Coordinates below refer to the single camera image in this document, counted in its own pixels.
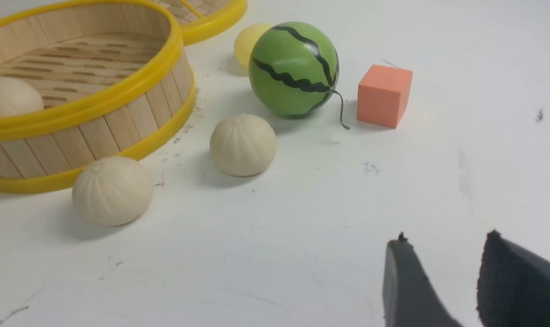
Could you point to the orange foam cube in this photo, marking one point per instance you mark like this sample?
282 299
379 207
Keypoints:
383 95

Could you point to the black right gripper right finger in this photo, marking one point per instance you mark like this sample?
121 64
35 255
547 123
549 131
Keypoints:
513 288

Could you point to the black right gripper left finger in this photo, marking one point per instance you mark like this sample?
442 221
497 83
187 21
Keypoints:
409 299

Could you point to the green toy watermelon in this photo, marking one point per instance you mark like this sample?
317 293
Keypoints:
294 69

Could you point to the bamboo steamer tray yellow rim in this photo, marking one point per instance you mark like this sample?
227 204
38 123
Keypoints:
114 79

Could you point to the woven bamboo steamer lid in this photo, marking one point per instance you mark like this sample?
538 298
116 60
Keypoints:
203 19

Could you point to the white pleated bun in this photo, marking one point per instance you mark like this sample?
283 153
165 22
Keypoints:
18 97
113 191
243 145

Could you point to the yellow bun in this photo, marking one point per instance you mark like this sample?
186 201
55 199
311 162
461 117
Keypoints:
246 40

